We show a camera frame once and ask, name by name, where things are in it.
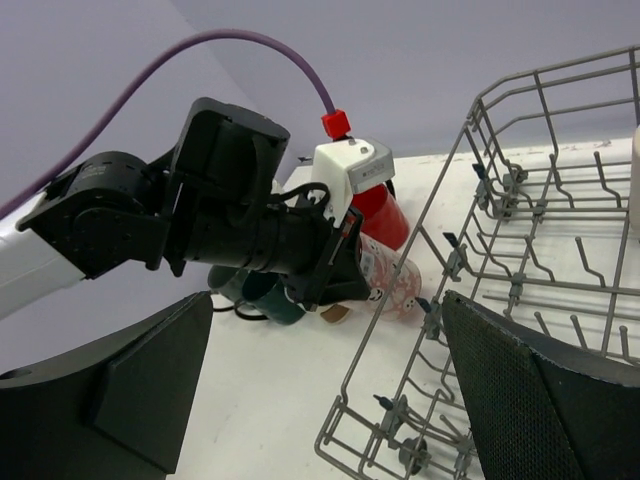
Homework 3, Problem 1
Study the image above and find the grey wire dish rack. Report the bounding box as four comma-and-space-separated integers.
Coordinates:
314, 46, 639, 479

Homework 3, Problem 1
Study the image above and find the cream small cup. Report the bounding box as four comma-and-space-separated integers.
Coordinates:
319, 304, 351, 325

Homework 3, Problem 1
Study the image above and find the red mug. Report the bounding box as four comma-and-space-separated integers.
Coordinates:
351, 184, 409, 251

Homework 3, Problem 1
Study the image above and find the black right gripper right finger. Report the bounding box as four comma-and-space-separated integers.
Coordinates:
442, 290, 639, 479

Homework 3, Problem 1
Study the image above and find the grey mug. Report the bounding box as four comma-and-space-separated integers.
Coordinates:
207, 265, 249, 303

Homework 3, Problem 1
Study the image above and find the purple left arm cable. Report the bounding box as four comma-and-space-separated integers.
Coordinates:
0, 28, 339, 216

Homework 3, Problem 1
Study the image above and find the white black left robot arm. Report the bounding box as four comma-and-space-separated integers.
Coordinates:
1, 98, 370, 316

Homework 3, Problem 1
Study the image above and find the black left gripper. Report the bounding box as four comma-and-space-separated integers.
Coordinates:
301, 207, 370, 311

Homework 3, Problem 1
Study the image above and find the dark teal mug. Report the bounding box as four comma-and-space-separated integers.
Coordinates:
234, 272, 306, 325

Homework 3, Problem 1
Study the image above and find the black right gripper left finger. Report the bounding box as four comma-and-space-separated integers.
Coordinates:
1, 292, 213, 479

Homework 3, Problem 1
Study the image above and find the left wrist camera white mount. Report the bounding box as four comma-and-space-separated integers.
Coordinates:
311, 110, 395, 228

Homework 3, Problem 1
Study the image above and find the pink patterned mug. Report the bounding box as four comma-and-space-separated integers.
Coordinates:
353, 234, 422, 320

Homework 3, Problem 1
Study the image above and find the beige tall cup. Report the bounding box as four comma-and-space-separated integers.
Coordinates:
628, 126, 640, 233

